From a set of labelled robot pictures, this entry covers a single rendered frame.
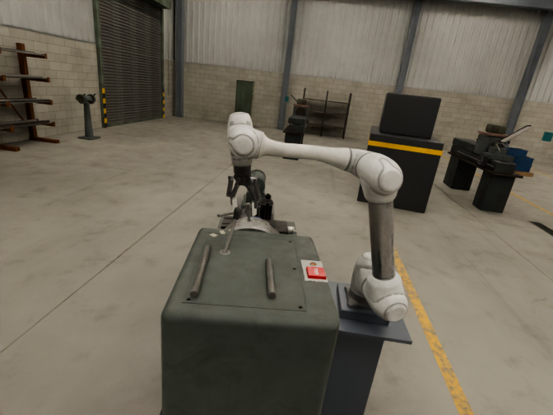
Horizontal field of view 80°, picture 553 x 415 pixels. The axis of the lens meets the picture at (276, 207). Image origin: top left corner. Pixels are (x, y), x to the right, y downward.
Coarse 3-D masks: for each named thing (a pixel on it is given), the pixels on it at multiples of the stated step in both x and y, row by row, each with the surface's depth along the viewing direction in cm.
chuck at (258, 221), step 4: (240, 220) 154; (244, 220) 153; (256, 220) 153; (260, 220) 154; (264, 220) 156; (236, 224) 151; (240, 224) 149; (244, 224) 148; (248, 224) 148; (252, 224) 148; (256, 224) 148; (260, 224) 150; (264, 224) 152; (268, 224) 154; (228, 228) 152; (268, 228) 150; (272, 228) 154; (272, 232) 149; (276, 232) 155
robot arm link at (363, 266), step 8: (360, 256) 170; (368, 256) 167; (360, 264) 167; (368, 264) 164; (360, 272) 166; (368, 272) 163; (352, 280) 173; (360, 280) 164; (352, 288) 174; (360, 288) 164; (360, 296) 170
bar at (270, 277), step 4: (268, 260) 111; (268, 264) 108; (268, 268) 106; (272, 268) 107; (268, 272) 104; (272, 272) 105; (268, 276) 102; (272, 276) 102; (268, 280) 100; (272, 280) 100; (268, 284) 98; (272, 284) 98; (268, 288) 96; (272, 288) 96; (268, 292) 95; (272, 292) 94; (268, 296) 95; (272, 296) 95
